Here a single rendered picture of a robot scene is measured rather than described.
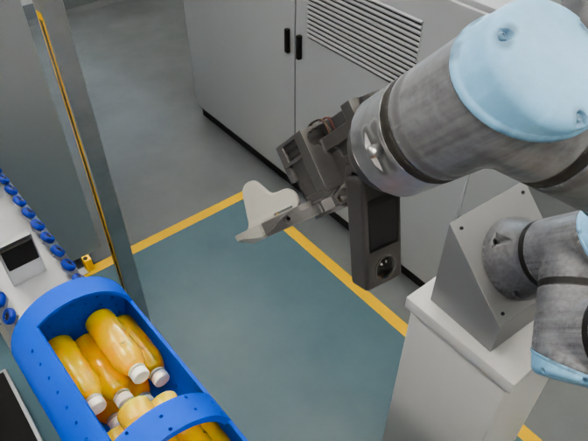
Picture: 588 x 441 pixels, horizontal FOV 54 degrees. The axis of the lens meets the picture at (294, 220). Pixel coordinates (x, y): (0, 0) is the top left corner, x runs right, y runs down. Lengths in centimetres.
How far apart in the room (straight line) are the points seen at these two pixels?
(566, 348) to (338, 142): 75
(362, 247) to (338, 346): 219
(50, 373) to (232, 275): 179
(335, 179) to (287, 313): 230
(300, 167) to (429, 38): 175
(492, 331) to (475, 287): 11
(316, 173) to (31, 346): 96
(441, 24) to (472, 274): 113
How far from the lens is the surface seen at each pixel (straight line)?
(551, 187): 44
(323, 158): 53
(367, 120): 46
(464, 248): 132
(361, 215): 52
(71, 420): 126
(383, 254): 55
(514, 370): 142
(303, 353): 269
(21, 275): 187
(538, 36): 39
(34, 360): 137
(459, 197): 245
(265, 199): 58
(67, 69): 176
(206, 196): 346
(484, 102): 37
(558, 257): 122
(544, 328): 119
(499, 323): 136
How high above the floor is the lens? 223
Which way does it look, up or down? 43 degrees down
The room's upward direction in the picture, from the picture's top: straight up
